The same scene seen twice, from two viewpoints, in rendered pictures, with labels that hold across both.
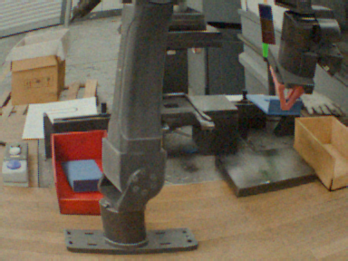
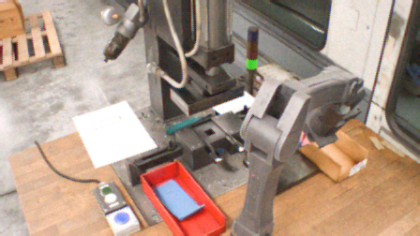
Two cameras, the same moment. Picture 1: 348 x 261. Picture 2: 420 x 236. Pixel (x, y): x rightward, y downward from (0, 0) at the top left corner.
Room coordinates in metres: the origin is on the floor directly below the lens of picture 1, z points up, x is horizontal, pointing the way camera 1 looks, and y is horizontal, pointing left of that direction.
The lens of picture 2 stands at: (0.31, 0.33, 1.75)
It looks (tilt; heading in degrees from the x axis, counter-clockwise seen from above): 36 degrees down; 340
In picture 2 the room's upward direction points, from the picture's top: 1 degrees counter-clockwise
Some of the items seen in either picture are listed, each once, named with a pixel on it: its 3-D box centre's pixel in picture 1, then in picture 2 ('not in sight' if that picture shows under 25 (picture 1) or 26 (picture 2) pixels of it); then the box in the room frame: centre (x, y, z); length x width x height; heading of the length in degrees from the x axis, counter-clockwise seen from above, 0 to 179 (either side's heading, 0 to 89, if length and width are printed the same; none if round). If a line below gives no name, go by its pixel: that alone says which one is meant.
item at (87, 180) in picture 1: (83, 169); (176, 198); (1.04, 0.16, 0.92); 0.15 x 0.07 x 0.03; 18
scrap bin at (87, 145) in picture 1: (82, 170); (181, 203); (1.01, 0.16, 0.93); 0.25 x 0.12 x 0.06; 11
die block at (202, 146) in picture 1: (178, 129); (212, 141); (1.21, -0.01, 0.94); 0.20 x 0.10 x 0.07; 101
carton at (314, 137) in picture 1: (333, 152); (325, 145); (1.07, -0.33, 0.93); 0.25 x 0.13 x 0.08; 11
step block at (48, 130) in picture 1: (56, 134); (139, 169); (1.17, 0.23, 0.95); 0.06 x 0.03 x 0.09; 101
